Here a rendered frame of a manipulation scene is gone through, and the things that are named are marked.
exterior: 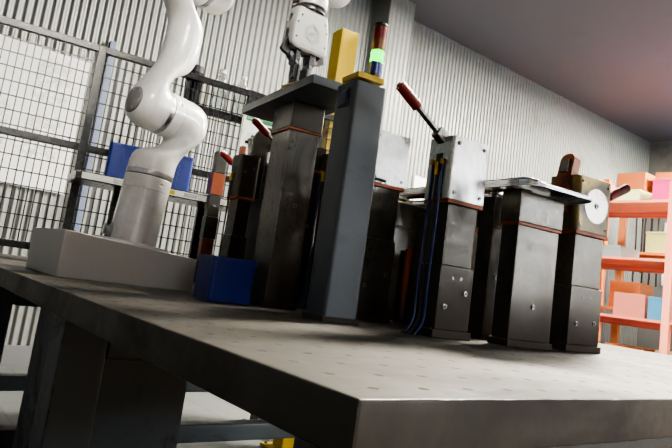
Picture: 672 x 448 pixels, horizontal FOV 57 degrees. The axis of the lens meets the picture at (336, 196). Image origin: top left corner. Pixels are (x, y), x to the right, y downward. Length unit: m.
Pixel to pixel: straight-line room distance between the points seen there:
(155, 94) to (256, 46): 3.51
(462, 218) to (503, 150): 5.96
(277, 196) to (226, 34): 3.74
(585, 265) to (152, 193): 1.03
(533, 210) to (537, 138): 6.42
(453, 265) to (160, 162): 0.84
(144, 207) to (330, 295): 0.68
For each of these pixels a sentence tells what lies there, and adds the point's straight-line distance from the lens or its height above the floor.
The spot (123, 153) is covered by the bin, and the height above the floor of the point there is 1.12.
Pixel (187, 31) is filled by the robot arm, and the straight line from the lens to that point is 1.75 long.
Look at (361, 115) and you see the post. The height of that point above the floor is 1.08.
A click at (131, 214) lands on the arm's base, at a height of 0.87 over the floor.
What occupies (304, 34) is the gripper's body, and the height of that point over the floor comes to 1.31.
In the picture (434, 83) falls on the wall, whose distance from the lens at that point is 6.35.
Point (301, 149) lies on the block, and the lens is 1.34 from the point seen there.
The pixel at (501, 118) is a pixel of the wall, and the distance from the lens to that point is 7.11.
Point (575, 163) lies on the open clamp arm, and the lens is 1.39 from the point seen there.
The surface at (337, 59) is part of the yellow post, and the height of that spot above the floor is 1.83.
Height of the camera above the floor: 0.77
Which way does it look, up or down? 8 degrees up
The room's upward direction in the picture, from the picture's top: 8 degrees clockwise
